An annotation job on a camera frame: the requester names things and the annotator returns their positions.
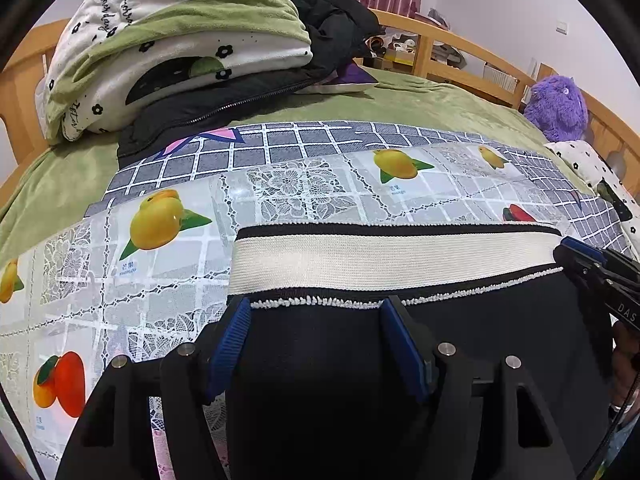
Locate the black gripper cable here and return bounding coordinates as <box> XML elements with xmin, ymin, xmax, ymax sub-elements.
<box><xmin>574</xmin><ymin>368</ymin><xmax>640</xmax><ymax>480</ymax></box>

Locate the white flower print pillow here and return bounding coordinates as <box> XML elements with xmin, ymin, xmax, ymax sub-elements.
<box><xmin>544</xmin><ymin>140</ymin><xmax>639</xmax><ymax>259</ymax></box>

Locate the fruit print plastic tablecloth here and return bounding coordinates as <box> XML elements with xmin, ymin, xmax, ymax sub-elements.
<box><xmin>1</xmin><ymin>122</ymin><xmax>632</xmax><ymax>479</ymax></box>

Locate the folded white green quilt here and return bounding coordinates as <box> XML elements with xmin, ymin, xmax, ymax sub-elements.
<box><xmin>40</xmin><ymin>0</ymin><xmax>312</xmax><ymax>145</ymax></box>

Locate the person right hand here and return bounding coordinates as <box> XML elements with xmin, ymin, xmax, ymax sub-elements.
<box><xmin>611</xmin><ymin>321</ymin><xmax>639</xmax><ymax>406</ymax></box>

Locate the wall radiator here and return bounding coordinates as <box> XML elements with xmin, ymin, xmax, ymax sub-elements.
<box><xmin>483</xmin><ymin>63</ymin><xmax>518</xmax><ymax>93</ymax></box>

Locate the wooden bed frame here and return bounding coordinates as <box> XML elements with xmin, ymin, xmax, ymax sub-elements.
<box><xmin>1</xmin><ymin>10</ymin><xmax>639</xmax><ymax>204</ymax></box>

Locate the green bed sheet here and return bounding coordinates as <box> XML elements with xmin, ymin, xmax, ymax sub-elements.
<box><xmin>1</xmin><ymin>70</ymin><xmax>587</xmax><ymax>262</ymax></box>

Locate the black pants white waistband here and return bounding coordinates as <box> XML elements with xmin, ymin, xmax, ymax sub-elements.
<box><xmin>226</xmin><ymin>223</ymin><xmax>613</xmax><ymax>479</ymax></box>

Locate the purple plush toy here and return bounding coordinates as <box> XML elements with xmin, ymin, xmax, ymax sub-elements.
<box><xmin>524</xmin><ymin>75</ymin><xmax>588</xmax><ymax>142</ymax></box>

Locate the purple white cushion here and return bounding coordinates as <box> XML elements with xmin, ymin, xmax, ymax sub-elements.
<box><xmin>296</xmin><ymin>62</ymin><xmax>378</xmax><ymax>94</ymax></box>

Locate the black jacket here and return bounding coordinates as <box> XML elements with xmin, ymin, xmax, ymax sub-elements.
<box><xmin>117</xmin><ymin>0</ymin><xmax>382</xmax><ymax>168</ymax></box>

